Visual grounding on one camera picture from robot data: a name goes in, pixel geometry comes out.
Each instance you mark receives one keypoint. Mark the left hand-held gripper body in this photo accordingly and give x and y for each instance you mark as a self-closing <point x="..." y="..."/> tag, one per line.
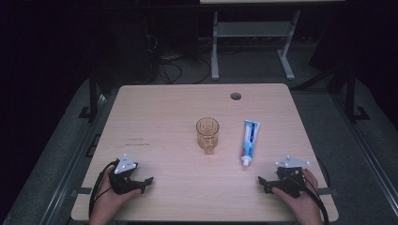
<point x="124" y="164"/>

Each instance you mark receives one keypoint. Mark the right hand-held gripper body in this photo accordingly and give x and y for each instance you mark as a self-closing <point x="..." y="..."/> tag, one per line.
<point x="291" y="162"/>

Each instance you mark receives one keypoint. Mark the white blue toothpaste tube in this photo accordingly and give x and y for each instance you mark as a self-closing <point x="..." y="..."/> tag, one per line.
<point x="249" y="142"/>

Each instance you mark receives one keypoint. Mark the clear glass cup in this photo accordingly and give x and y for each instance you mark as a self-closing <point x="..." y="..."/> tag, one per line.
<point x="207" y="134"/>

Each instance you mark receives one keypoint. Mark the person's left hand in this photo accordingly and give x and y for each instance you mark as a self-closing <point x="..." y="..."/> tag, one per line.
<point x="104" y="203"/>

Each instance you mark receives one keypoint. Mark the person's right hand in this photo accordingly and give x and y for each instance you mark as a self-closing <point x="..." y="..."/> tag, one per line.
<point x="305" y="206"/>

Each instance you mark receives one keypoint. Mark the grey metal stand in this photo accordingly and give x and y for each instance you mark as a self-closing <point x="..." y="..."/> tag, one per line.
<point x="252" y="29"/>

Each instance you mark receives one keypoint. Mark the aluminium frame rail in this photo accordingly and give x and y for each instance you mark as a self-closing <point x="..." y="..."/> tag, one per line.
<point x="366" y="156"/>
<point x="68" y="168"/>

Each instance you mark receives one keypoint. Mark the black frame post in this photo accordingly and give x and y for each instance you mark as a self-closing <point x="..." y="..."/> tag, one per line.
<point x="351" y="93"/>
<point x="93" y="93"/>

